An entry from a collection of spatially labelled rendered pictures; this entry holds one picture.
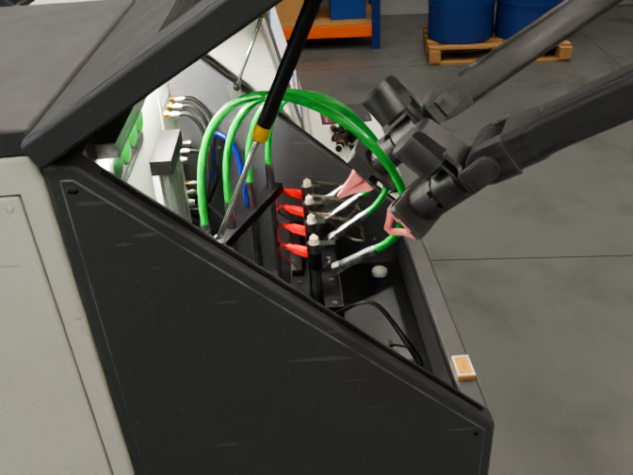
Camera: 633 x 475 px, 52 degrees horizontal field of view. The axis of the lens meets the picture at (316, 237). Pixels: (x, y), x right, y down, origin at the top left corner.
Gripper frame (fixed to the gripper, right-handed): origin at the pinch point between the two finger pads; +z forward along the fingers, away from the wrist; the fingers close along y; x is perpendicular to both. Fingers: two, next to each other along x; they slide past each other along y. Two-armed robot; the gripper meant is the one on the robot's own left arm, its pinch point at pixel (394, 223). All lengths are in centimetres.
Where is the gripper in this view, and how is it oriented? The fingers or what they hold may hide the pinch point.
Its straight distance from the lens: 108.0
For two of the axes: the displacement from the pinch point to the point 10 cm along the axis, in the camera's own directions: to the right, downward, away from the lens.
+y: -5.9, 6.1, -5.3
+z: -4.2, 3.3, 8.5
